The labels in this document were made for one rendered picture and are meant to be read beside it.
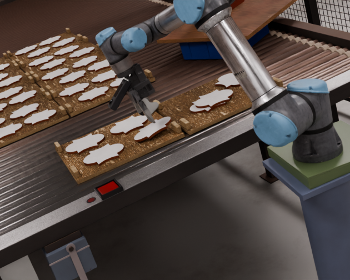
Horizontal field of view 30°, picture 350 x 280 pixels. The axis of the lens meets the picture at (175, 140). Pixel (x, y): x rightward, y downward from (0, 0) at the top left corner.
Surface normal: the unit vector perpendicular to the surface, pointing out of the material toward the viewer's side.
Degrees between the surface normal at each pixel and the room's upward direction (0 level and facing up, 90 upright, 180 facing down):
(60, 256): 90
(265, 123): 93
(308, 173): 4
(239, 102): 0
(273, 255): 0
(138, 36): 79
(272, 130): 93
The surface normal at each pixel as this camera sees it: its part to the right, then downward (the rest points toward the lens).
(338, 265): -0.22, 0.48
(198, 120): -0.27, -0.87
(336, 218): 0.08, 0.41
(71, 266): 0.41, 0.29
